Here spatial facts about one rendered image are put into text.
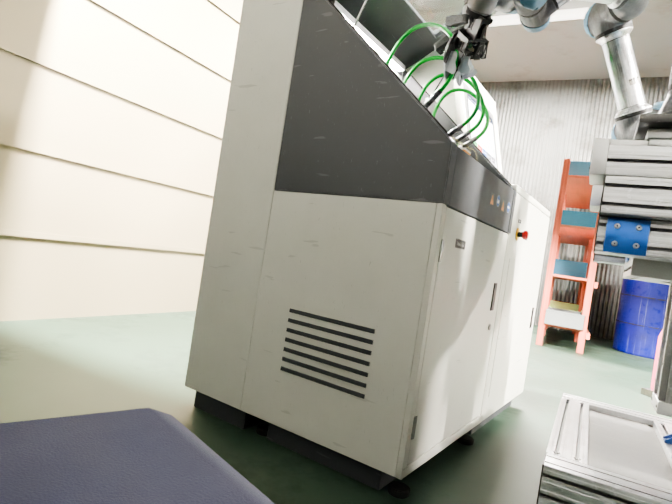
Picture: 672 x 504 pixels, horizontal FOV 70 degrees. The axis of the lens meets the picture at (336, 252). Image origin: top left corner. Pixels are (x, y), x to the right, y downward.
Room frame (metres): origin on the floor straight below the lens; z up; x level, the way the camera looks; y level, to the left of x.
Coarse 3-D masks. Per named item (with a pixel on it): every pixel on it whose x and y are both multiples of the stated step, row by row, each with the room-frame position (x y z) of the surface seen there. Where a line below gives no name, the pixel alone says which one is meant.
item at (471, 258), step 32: (448, 224) 1.28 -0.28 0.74; (480, 224) 1.51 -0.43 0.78; (448, 256) 1.31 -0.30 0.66; (480, 256) 1.55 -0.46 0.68; (448, 288) 1.34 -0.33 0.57; (480, 288) 1.59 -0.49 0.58; (448, 320) 1.38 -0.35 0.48; (480, 320) 1.64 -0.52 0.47; (448, 352) 1.41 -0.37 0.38; (480, 352) 1.69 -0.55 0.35; (448, 384) 1.45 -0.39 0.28; (480, 384) 1.74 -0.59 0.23; (416, 416) 1.26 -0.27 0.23; (448, 416) 1.49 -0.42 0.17; (416, 448) 1.30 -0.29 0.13
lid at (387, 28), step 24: (336, 0) 1.64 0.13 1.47; (360, 0) 1.67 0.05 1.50; (384, 0) 1.70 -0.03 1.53; (408, 0) 1.76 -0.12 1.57; (432, 0) 1.80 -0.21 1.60; (456, 0) 1.83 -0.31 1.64; (384, 24) 1.82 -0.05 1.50; (408, 24) 1.86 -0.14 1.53; (408, 48) 1.99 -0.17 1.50; (432, 48) 2.04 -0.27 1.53
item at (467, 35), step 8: (472, 16) 1.32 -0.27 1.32; (480, 16) 1.31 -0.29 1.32; (488, 16) 1.32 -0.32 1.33; (472, 24) 1.35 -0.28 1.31; (480, 24) 1.31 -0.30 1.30; (488, 24) 1.32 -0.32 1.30; (456, 32) 1.39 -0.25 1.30; (464, 32) 1.37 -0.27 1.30; (472, 32) 1.35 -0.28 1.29; (480, 32) 1.34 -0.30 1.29; (456, 40) 1.39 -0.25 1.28; (464, 40) 1.36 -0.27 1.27; (472, 40) 1.34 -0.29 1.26; (480, 40) 1.35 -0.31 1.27; (456, 48) 1.41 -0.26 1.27; (464, 48) 1.36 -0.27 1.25; (472, 48) 1.38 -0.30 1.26; (480, 48) 1.37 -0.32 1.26; (472, 56) 1.39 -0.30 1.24; (480, 56) 1.40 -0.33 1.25
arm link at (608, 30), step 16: (592, 16) 1.67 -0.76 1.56; (608, 16) 1.61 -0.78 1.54; (592, 32) 1.71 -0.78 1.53; (608, 32) 1.64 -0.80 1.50; (624, 32) 1.63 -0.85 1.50; (608, 48) 1.67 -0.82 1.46; (624, 48) 1.64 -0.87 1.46; (608, 64) 1.69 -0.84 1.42; (624, 64) 1.65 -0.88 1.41; (624, 80) 1.66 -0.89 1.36; (640, 80) 1.66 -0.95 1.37; (624, 96) 1.67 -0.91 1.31; (640, 96) 1.65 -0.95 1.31; (624, 112) 1.67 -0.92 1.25; (640, 112) 1.64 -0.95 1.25; (624, 128) 1.68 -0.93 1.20
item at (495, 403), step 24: (432, 72) 2.05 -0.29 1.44; (456, 96) 2.01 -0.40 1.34; (456, 120) 1.98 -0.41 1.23; (528, 216) 2.02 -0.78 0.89; (528, 240) 2.08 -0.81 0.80; (528, 264) 2.13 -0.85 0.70; (504, 288) 1.85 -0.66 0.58; (528, 288) 2.19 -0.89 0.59; (504, 312) 1.88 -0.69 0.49; (528, 312) 2.26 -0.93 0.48; (504, 336) 1.93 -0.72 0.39; (528, 336) 2.33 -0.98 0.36; (504, 360) 1.99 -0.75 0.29; (504, 384) 2.04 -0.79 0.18; (504, 408) 2.28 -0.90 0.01
